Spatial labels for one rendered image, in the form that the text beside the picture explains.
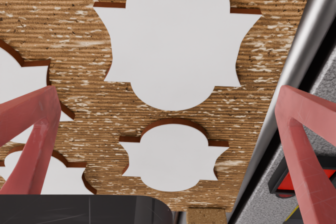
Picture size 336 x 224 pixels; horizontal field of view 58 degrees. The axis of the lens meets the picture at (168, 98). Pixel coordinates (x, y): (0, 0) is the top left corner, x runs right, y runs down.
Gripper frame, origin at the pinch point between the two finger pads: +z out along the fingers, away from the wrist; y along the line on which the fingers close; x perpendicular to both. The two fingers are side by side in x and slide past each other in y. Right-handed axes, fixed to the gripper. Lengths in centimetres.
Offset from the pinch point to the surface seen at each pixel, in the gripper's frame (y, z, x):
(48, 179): 15.2, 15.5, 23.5
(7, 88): 14.5, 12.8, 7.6
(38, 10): 9.7, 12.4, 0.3
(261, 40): -7.4, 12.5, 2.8
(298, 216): -113, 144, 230
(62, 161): 12.6, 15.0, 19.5
